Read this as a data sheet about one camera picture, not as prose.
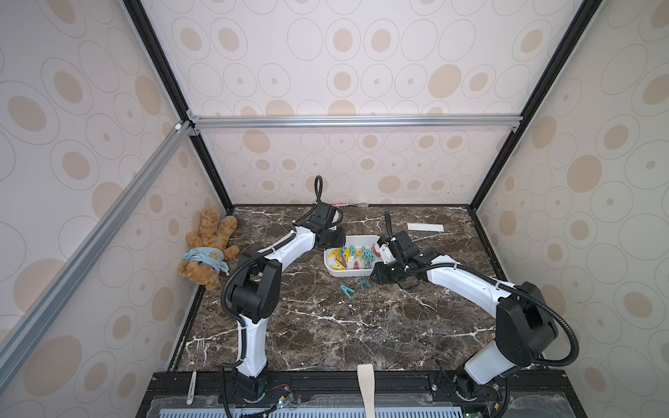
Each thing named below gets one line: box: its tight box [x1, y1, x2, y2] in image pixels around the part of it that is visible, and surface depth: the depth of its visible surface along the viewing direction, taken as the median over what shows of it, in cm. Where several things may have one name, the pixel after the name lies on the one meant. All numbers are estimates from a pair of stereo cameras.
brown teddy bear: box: [177, 207, 240, 290], surface depth 97 cm
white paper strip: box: [406, 222, 446, 233], surface depth 115 cm
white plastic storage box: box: [323, 235, 384, 277], surface depth 102 cm
